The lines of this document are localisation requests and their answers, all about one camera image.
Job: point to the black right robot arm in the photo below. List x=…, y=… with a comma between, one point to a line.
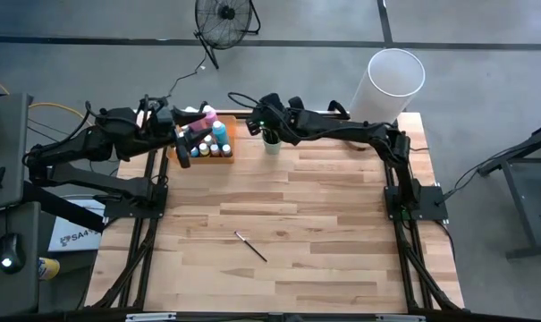
x=364, y=132

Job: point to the thick black paintbrush silver ferrule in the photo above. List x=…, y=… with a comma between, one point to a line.
x=251, y=247

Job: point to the small yellow paint bottle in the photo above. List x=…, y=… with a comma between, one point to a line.
x=204, y=149

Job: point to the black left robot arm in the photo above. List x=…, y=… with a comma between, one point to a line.
x=95, y=143

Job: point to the grey desk top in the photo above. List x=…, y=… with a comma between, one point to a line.
x=8, y=147

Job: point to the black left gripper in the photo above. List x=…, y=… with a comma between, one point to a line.
x=165, y=123

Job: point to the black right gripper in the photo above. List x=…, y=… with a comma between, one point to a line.
x=272, y=114

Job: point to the light green plastic cup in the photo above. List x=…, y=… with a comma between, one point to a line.
x=272, y=147

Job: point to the large turquoise paint bottle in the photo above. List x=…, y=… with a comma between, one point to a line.
x=219, y=132

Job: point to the large pink paint bottle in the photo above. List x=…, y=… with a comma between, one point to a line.
x=209, y=114
x=198, y=124

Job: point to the small blue paint bottle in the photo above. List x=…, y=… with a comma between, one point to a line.
x=194, y=152

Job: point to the black floor fan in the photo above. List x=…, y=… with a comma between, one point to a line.
x=227, y=12

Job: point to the white shade wooden base lamp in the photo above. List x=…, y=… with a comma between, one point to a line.
x=386, y=89

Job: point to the small tan paint bottle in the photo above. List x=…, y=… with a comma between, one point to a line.
x=214, y=150

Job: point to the yellow can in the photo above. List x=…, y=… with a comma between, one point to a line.
x=50, y=268

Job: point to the orange translucent plastic bin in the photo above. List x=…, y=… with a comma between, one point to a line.
x=232, y=134

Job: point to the black table clamp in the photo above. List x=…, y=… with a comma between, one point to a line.
x=203, y=105
x=337, y=107

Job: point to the dark desk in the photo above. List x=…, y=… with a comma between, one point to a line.
x=28, y=286

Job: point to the black metal stand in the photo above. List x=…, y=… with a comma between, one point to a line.
x=538, y=138

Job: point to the white printed box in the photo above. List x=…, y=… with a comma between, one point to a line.
x=73, y=237

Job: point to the silver aluminium bar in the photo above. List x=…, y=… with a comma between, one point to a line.
x=149, y=317
x=399, y=318

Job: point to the small dark brown paint bottle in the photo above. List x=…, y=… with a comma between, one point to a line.
x=226, y=150

